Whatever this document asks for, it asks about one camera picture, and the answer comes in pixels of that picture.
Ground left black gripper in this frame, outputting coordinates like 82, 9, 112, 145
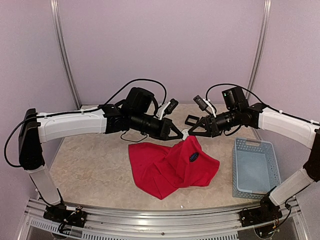
130, 111, 184, 141

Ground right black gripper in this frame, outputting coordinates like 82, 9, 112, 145
188, 108, 239, 138

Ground red t-shirt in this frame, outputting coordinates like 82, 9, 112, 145
128, 136, 220, 200

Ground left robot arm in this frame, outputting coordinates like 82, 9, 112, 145
18, 102, 184, 223

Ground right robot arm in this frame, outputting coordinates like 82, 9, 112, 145
197, 126, 320, 215

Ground blue round brooch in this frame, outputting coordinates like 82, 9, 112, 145
189, 152, 200, 163

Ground blue plastic basket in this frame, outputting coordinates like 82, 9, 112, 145
232, 137, 282, 200

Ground black square frame left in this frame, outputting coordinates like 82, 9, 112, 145
184, 114, 200, 126

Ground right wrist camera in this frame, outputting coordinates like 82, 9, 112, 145
222, 86, 249, 112

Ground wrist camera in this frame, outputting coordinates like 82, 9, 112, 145
121, 87, 155, 114
222, 86, 249, 112

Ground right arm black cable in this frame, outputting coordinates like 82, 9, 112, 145
204, 83, 320, 137

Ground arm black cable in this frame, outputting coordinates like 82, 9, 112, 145
204, 83, 320, 137
3, 78, 168, 168

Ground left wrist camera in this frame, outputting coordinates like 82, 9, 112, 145
121, 87, 155, 114

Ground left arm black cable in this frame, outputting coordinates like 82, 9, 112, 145
3, 78, 168, 168

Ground right aluminium corner post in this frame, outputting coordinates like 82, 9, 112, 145
248, 0, 272, 91

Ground aluminium corner post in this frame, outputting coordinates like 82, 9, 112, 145
248, 0, 272, 91
49, 0, 82, 109

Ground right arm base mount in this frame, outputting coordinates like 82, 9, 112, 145
239, 207, 283, 227

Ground aluminium front rail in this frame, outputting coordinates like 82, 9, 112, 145
17, 199, 310, 240

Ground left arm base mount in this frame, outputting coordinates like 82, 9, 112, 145
43, 203, 88, 228

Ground left aluminium corner post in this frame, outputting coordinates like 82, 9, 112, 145
49, 0, 82, 109

